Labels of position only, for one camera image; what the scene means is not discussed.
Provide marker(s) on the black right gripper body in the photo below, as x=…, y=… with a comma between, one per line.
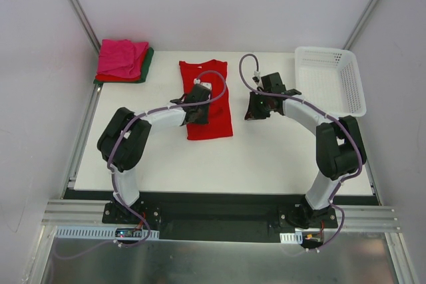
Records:
x=252, y=107

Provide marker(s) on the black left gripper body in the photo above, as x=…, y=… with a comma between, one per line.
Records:
x=202, y=111

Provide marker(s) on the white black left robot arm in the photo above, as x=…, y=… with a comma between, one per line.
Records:
x=124, y=139

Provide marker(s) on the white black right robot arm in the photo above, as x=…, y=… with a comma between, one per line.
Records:
x=340, y=152

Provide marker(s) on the white perforated plastic basket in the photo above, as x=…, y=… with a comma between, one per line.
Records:
x=330, y=79

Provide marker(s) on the folded green t shirt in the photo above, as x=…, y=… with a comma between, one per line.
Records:
x=144, y=70

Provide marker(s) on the folded pink t shirt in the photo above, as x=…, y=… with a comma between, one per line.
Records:
x=117, y=54

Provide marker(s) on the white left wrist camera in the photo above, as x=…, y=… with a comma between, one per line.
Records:
x=207, y=85

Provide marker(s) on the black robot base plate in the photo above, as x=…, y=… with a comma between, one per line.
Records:
x=252, y=218

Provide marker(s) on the white slotted cable duct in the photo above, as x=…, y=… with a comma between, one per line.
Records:
x=119, y=233

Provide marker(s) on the aluminium frame post right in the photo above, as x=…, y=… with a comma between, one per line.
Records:
x=361, y=24

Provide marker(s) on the aluminium frame post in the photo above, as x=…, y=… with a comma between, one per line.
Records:
x=361, y=24
x=85, y=24

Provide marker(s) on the aluminium frame post left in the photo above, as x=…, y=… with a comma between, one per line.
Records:
x=85, y=24

